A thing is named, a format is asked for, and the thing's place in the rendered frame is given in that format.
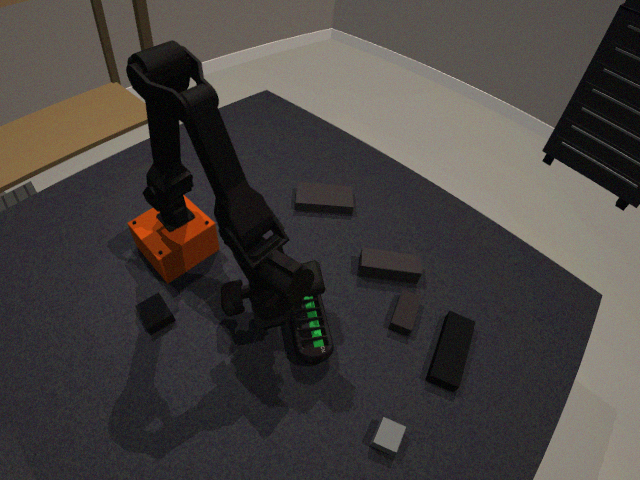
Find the dark grey switch panel with green rocker switches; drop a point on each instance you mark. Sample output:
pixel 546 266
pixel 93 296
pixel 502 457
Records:
pixel 310 331

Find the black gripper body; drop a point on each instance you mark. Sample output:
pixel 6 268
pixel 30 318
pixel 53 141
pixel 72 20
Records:
pixel 232 295

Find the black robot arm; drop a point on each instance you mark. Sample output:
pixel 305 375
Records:
pixel 161 75

